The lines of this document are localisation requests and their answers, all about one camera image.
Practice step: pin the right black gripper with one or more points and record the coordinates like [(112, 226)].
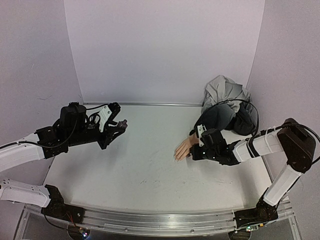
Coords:
[(195, 152)]

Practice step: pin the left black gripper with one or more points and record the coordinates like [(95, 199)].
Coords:
[(109, 137)]

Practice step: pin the nail polish bottle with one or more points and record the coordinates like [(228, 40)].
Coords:
[(123, 124)]

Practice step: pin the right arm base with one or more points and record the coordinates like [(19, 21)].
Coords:
[(262, 213)]

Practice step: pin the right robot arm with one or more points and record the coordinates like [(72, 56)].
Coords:
[(296, 141)]

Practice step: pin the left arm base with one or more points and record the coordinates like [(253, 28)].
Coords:
[(58, 209)]

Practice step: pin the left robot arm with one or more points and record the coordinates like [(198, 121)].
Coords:
[(18, 153)]

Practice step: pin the mannequin hand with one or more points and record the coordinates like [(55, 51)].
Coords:
[(183, 150)]

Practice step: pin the dark sleeve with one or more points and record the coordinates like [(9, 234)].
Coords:
[(220, 117)]

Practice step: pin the grey crumpled cloth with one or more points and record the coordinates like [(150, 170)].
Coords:
[(223, 90)]

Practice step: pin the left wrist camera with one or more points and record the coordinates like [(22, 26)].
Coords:
[(101, 117)]

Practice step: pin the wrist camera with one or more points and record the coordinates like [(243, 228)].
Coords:
[(101, 117), (200, 129)]

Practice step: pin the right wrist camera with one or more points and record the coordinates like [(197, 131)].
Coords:
[(200, 129)]

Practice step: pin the aluminium front rail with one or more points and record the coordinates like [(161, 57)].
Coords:
[(157, 224)]

